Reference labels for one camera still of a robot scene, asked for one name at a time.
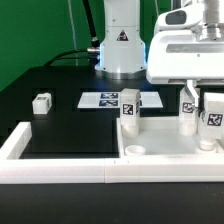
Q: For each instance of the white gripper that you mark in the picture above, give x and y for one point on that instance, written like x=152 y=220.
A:
x=188 y=44

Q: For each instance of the white square tabletop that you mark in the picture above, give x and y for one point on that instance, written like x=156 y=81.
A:
x=159 y=136

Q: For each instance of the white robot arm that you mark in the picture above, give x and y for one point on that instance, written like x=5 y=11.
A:
x=122 y=54

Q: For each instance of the white marker tag plate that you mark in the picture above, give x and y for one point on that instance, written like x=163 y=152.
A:
x=94 y=100

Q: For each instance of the white U-shaped obstacle fence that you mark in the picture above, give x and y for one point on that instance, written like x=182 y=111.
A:
x=203 y=167

